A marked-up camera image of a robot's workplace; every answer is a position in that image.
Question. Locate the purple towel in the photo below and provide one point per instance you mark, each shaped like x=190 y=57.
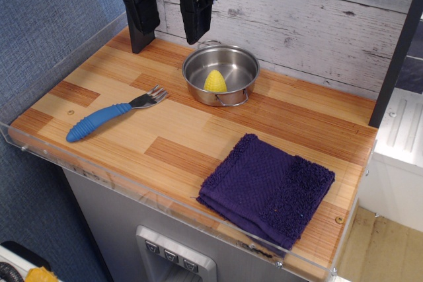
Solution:
x=265 y=191

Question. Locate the stainless steel pot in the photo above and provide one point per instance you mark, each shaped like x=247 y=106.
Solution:
x=238 y=66

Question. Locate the yellow toy corn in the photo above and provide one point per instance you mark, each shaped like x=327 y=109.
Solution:
x=215 y=82

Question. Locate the clear acrylic table guard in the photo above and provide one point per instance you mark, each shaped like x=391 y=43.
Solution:
x=161 y=155

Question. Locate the silver toy fridge cabinet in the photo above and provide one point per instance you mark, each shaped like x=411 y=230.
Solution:
x=113 y=219

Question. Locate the silver dispenser button panel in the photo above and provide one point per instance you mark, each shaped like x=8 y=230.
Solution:
x=165 y=259

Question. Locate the white ribbed side counter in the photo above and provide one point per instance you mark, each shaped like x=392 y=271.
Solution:
x=400 y=133

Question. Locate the yellow object at corner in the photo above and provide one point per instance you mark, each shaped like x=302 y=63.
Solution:
x=40 y=274

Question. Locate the blue handled metal fork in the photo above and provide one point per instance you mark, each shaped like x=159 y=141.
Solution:
x=93 y=121

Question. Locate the black vertical post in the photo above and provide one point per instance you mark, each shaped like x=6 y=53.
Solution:
x=406 y=36

